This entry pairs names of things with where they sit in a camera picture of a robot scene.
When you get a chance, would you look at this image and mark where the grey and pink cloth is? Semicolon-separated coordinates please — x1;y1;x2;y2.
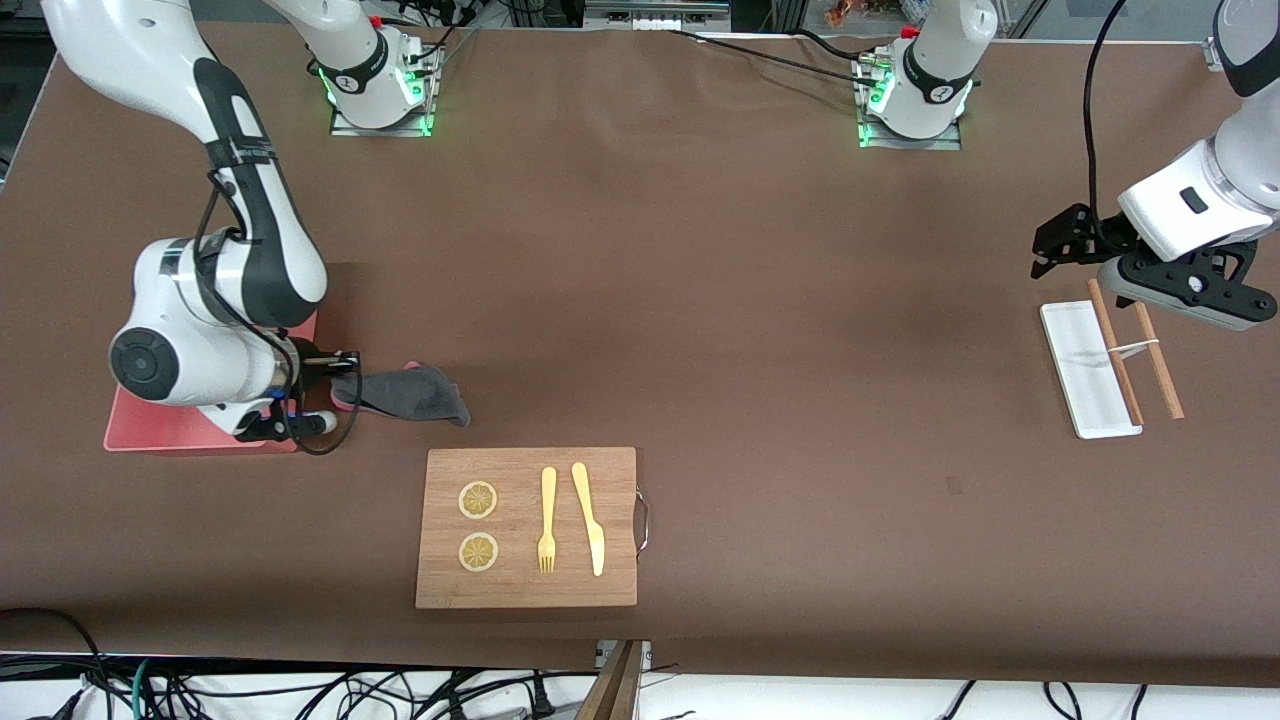
331;362;472;430

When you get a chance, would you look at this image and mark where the white rectangular tray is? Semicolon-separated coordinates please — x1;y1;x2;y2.
1040;300;1143;440

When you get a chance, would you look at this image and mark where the pink plastic bin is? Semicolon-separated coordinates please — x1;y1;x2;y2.
103;310;320;454

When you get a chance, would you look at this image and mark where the yellow fork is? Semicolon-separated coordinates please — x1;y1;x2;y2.
537;466;558;575

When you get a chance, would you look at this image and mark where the wooden cutting board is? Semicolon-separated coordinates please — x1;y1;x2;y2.
415;447;638;609

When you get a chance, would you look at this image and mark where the yellow knife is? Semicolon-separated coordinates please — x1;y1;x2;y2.
571;461;606;578

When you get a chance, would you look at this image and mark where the brown wooden plank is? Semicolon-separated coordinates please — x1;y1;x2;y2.
574;640;647;720

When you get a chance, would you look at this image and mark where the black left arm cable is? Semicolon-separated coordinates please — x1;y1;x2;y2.
1084;0;1133;221

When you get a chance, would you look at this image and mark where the black cable on table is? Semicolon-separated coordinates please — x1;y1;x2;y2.
668;28;886;89

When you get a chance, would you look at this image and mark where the black looped floor cable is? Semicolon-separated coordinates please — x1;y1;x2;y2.
0;606;113;720

